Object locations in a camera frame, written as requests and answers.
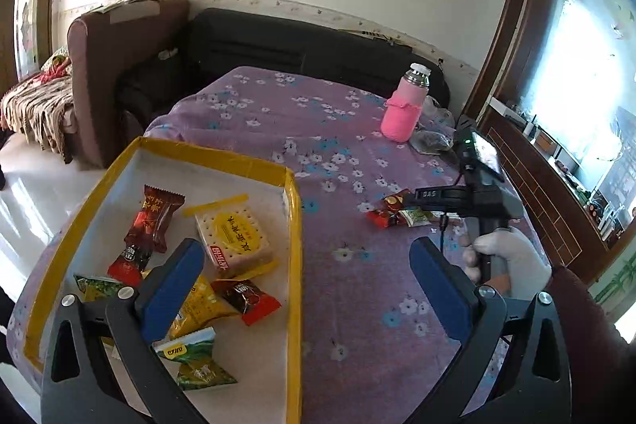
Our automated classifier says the dark brown candy packet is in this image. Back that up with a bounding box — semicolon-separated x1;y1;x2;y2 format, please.
123;184;186;254

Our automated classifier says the brown armchair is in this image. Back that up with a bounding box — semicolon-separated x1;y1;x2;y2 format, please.
67;0;192;170

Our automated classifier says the yellow-rimmed white tray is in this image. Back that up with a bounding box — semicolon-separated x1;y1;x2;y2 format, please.
22;136;304;424

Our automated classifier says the small dark red candy packet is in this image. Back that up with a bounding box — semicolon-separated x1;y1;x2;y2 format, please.
107;245;153;288

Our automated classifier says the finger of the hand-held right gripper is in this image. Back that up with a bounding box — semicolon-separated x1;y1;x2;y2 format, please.
431;211;468;227
403;186;468;207

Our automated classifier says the green white snack packet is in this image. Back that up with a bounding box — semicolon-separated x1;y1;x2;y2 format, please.
402;208;434;227

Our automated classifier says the colourful pillow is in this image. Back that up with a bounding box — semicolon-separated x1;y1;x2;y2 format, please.
40;46;73;78

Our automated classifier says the paper sheet on armchair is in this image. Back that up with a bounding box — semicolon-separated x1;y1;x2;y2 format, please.
89;0;161;15

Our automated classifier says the olive green snack packet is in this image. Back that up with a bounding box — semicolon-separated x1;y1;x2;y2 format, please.
176;359;238;392

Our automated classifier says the red black snack packet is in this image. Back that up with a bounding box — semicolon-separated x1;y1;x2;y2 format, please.
211;279;282;327

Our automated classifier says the wooden window cabinet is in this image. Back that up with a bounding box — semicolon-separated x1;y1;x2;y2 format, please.
464;0;636;286

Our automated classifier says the bottle with pink knit sleeve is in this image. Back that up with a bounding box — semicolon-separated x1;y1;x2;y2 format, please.
380;63;431;143

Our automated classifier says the person's right hand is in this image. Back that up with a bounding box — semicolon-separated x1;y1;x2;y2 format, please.
464;228;552;299

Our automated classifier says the yellow snack packet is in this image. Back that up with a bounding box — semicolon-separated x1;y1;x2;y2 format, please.
168;275;240;340

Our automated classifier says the patterned brown blanket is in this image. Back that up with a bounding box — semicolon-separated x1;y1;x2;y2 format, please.
0;71;75;153

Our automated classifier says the green bamboo wall sticker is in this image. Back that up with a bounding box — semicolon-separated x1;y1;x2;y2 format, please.
590;255;636;306

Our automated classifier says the clear plastic bag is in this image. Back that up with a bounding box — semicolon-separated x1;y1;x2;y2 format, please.
422;96;455;132

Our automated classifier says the black sofa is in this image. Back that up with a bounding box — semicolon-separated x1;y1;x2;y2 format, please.
118;7;451;128

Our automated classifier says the white box on sill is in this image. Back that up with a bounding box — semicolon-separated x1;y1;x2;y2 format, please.
489;97;520;119

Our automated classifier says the window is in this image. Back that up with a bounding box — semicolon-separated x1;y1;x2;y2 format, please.
527;0;636;206

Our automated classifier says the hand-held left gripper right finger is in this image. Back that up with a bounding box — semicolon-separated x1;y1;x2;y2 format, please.
408;235;572;424

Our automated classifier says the square cracker packet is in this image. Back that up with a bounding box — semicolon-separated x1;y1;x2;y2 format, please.
183;193;279;279

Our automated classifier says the dark filled plastic bag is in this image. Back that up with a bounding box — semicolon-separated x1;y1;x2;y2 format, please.
410;128;454;155

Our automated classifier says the person's right forearm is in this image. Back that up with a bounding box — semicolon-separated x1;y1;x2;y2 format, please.
544;265;636;424

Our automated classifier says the red gold snack packet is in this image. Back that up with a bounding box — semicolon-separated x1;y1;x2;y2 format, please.
366;190;419;229

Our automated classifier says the row of small sill items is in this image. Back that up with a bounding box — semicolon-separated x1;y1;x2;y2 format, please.
497;103;628;241

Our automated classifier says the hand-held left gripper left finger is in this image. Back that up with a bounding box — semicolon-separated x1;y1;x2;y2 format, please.
42;238;207;424

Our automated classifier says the purple floral tablecloth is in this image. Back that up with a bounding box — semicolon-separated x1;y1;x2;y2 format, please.
7;65;553;424

